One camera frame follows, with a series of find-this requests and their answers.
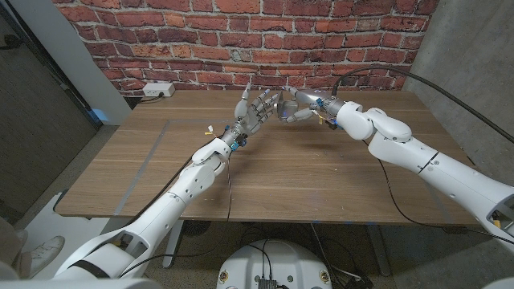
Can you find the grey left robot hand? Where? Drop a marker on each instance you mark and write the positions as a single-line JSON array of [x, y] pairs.
[[251, 118]]

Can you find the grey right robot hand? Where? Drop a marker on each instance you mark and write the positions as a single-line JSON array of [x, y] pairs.
[[317, 100]]

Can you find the silver hinged tin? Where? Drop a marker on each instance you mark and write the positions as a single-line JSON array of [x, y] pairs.
[[287, 108]]

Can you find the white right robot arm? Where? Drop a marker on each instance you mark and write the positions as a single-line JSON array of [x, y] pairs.
[[441, 168]]

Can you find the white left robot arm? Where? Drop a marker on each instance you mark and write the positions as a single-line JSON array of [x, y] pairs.
[[176, 204]]

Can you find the red brick print backdrop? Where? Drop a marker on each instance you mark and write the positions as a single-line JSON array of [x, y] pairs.
[[249, 40]]

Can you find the white power strip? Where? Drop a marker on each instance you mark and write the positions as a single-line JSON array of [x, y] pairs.
[[158, 89]]

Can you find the white table leg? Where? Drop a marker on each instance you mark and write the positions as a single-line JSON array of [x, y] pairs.
[[378, 249], [173, 241]]

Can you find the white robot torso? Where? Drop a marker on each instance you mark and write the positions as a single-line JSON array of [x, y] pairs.
[[277, 265]]

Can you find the white shoe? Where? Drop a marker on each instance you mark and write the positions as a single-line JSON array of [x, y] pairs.
[[46, 253]]

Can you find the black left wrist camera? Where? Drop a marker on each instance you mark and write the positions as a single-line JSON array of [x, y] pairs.
[[239, 141]]

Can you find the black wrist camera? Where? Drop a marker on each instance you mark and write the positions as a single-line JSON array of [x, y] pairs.
[[239, 141], [331, 122]]

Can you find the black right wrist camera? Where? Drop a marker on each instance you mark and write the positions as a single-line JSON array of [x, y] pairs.
[[331, 122]]

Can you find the dark perforated wall panel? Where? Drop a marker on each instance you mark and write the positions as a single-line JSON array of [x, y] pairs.
[[36, 132]]

